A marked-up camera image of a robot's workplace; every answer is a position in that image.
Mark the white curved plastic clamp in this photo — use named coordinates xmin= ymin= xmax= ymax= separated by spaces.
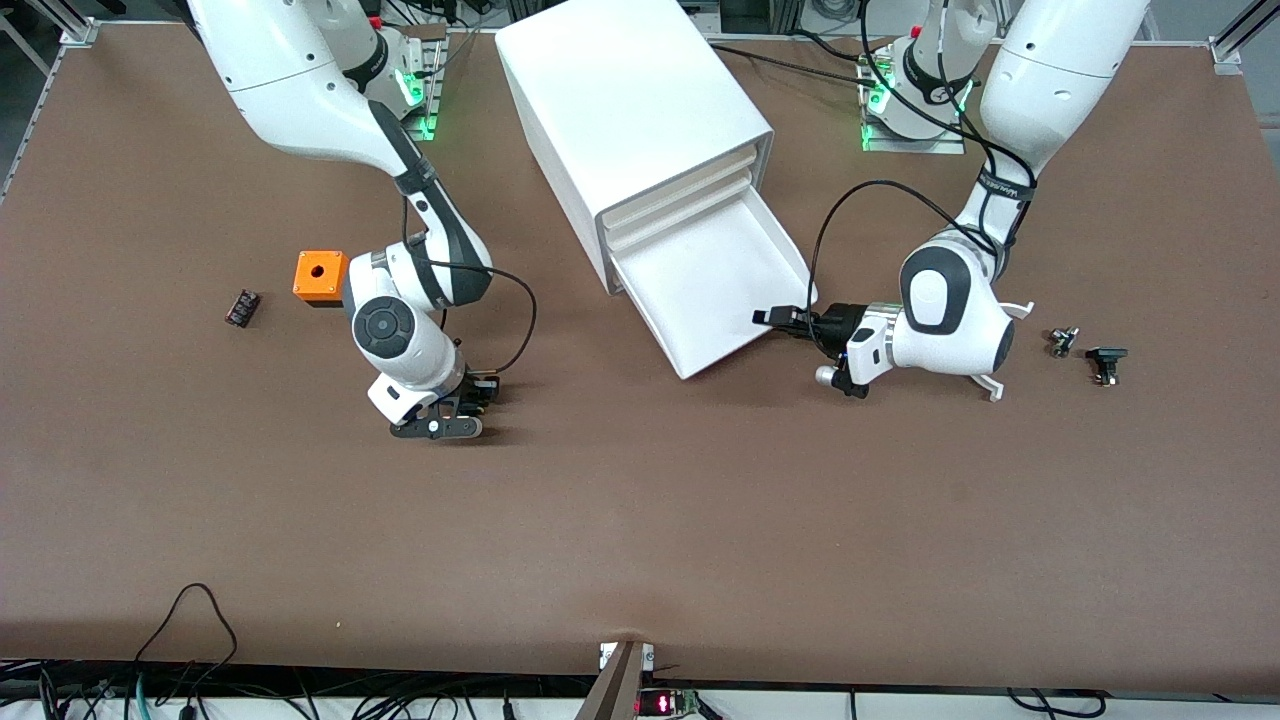
xmin=965 ymin=300 xmax=1035 ymax=403

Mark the thin black looped cable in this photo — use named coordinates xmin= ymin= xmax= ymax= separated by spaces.
xmin=135 ymin=583 xmax=239 ymax=691

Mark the white plastic drawer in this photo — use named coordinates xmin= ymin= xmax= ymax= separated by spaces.
xmin=603 ymin=168 xmax=753 ymax=246
xmin=607 ymin=190 xmax=751 ymax=263
xmin=597 ymin=143 xmax=758 ymax=226
xmin=612 ymin=185 xmax=819 ymax=381

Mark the white drawer cabinet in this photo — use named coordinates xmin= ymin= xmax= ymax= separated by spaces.
xmin=495 ymin=0 xmax=776 ymax=296

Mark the circuit board with red display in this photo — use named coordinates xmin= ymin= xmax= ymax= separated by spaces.
xmin=637 ymin=688 xmax=701 ymax=719

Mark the aluminium camera post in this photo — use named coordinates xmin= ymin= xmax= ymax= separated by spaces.
xmin=575 ymin=641 xmax=646 ymax=720

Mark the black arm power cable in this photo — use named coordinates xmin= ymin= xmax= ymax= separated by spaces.
xmin=710 ymin=30 xmax=886 ymax=89

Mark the black floor cable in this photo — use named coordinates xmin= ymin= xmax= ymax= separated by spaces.
xmin=1005 ymin=688 xmax=1109 ymax=719

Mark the orange button box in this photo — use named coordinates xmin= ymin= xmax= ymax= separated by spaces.
xmin=293 ymin=250 xmax=352 ymax=309

